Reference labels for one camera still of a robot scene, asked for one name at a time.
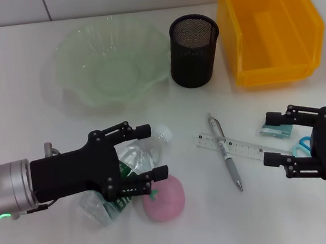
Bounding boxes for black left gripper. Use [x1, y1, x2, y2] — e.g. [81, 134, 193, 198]
[26, 117, 172, 209]

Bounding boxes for clear green-label water bottle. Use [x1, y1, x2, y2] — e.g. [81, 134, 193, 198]
[72, 123, 181, 230]

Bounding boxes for clear plastic ruler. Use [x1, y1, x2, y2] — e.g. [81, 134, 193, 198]
[193, 123, 294, 167]

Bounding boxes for pink peach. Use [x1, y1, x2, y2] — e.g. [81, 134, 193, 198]
[141, 173, 187, 223]

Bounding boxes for grey ballpoint pen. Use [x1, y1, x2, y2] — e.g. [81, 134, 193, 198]
[207, 110, 244, 195]

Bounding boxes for green glass fruit bowl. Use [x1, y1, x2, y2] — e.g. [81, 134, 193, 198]
[51, 11, 176, 111]

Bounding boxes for black mesh pen holder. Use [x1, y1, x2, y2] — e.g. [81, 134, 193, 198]
[166, 11, 224, 90]

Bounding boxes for yellow plastic bin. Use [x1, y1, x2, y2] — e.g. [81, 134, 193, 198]
[214, 0, 326, 89]

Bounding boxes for left gripper cable connector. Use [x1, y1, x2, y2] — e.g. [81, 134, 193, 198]
[43, 141, 61, 159]

